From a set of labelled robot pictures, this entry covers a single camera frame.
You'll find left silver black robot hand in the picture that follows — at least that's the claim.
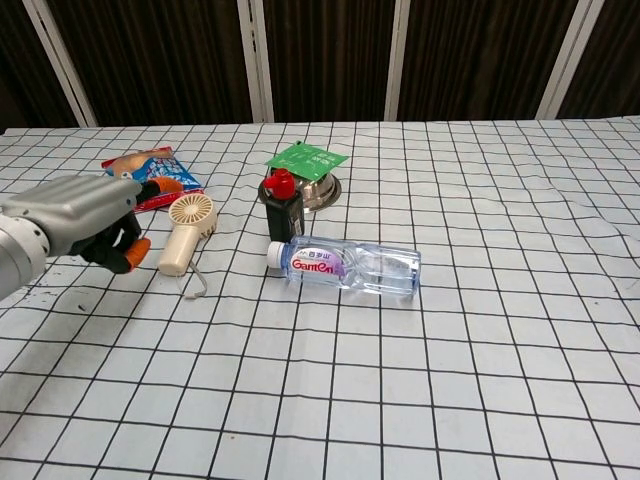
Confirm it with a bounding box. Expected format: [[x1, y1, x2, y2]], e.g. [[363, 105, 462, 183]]
[[0, 174, 185, 275]]

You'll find beige handheld fan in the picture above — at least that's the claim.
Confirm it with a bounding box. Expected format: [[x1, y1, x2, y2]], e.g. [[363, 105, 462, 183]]
[[157, 193, 219, 301]]

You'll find blue red snack bag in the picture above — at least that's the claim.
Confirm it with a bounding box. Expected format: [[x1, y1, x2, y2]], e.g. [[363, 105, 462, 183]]
[[100, 145, 206, 215]]

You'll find black bottle with red cap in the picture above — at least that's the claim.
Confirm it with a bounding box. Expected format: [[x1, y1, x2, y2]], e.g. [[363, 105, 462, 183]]
[[258, 168, 306, 245]]

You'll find green snack packet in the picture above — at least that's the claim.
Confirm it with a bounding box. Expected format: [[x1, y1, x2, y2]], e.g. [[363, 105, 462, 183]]
[[263, 140, 350, 182]]

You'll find stainless steel bowl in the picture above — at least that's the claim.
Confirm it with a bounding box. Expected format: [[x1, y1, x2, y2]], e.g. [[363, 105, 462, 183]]
[[257, 171, 343, 215]]

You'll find clear plastic water bottle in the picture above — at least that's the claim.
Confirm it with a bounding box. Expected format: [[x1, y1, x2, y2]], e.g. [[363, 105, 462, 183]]
[[266, 235, 422, 299]]

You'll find white black checked tablecloth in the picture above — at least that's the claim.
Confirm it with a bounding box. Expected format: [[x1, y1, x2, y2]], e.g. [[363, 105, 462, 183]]
[[0, 116, 640, 480]]

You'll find white metal frame post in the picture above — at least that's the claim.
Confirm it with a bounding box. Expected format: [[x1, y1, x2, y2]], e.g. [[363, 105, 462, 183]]
[[236, 0, 276, 123], [535, 0, 594, 120], [383, 0, 412, 122], [21, 0, 98, 128]]

